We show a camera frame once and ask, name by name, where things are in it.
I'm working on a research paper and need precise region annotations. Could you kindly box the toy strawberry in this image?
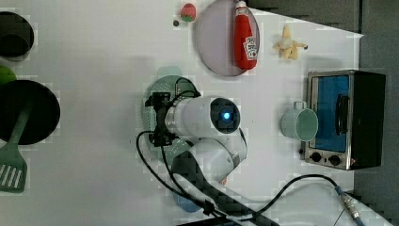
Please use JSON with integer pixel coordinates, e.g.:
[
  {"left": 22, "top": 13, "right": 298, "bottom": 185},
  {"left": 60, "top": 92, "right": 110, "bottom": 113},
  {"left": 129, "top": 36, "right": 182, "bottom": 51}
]
[{"left": 181, "top": 3, "right": 197, "bottom": 23}]

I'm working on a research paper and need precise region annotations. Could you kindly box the lime green round object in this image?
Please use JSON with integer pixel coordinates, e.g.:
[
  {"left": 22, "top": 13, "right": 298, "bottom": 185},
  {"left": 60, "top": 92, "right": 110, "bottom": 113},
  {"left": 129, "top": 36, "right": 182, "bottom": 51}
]
[{"left": 0, "top": 66, "right": 16, "bottom": 86}]

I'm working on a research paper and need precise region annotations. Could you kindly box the toy orange half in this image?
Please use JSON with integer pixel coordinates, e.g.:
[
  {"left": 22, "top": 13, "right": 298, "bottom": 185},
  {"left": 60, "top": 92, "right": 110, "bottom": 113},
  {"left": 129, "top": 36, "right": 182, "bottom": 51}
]
[{"left": 221, "top": 178, "right": 228, "bottom": 186}]

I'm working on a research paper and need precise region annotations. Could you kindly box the blue plastic bowl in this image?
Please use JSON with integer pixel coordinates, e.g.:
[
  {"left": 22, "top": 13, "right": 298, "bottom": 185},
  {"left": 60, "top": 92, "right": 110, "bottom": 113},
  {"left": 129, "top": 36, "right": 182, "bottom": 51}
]
[{"left": 173, "top": 194, "right": 201, "bottom": 213}]

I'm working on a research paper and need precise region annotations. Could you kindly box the large black round pan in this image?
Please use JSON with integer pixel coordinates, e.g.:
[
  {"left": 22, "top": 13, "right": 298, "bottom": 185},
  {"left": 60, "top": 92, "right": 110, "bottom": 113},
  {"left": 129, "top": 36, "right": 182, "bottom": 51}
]
[{"left": 0, "top": 80, "right": 60, "bottom": 145}]

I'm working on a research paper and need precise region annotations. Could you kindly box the mint green plastic cup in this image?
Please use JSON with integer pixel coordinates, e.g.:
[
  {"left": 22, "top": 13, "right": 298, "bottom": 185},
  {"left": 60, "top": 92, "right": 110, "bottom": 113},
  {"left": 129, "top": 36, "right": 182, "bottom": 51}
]
[{"left": 280, "top": 101, "right": 318, "bottom": 142}]

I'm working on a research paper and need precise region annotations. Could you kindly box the mint green plastic strainer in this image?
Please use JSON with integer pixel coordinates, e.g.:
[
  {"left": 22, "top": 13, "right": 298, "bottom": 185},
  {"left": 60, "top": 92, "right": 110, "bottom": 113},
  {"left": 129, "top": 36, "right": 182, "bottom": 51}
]
[{"left": 141, "top": 66, "right": 195, "bottom": 166}]

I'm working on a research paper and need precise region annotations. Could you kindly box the peeled toy banana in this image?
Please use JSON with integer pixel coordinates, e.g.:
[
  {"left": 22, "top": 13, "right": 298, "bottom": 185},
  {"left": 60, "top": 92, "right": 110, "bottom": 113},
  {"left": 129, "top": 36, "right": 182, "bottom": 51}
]
[{"left": 274, "top": 24, "right": 309, "bottom": 60}]

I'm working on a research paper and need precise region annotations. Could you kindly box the black and silver toaster oven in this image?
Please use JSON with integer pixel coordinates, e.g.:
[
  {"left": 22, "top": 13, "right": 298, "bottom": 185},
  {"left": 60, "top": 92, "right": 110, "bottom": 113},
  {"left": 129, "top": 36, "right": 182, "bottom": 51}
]
[{"left": 304, "top": 70, "right": 386, "bottom": 170}]

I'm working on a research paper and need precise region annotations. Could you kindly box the red ketchup bottle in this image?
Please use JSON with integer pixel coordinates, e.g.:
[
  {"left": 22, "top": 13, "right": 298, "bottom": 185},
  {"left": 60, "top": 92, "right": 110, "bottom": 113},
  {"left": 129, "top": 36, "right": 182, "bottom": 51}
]
[{"left": 233, "top": 0, "right": 258, "bottom": 70}]

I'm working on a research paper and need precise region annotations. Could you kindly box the black cylindrical pot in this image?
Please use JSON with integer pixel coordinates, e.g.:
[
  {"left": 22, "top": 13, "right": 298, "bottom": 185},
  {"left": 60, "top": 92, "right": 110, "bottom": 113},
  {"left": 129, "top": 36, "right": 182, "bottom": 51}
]
[{"left": 0, "top": 11, "right": 35, "bottom": 61}]

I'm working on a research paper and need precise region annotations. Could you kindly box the green plastic slotted spatula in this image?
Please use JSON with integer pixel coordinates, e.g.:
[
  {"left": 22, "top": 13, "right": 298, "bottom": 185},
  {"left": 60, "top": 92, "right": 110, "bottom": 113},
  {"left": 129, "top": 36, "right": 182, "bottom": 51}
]
[{"left": 0, "top": 101, "right": 33, "bottom": 193}]

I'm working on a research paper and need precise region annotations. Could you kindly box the round grey plate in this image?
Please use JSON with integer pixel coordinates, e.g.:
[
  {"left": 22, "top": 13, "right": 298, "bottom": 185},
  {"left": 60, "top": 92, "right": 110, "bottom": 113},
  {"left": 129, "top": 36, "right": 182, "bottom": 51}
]
[{"left": 196, "top": 0, "right": 260, "bottom": 76}]

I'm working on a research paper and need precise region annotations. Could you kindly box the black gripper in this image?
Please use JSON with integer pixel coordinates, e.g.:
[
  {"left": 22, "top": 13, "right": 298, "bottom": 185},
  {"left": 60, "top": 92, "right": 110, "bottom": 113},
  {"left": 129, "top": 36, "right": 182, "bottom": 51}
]
[{"left": 145, "top": 92, "right": 176, "bottom": 147}]

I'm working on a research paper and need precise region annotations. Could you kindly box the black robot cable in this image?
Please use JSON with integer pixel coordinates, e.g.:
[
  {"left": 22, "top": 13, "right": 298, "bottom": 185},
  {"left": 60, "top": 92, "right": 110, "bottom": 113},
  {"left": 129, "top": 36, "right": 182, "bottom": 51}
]
[{"left": 136, "top": 76, "right": 366, "bottom": 226}]

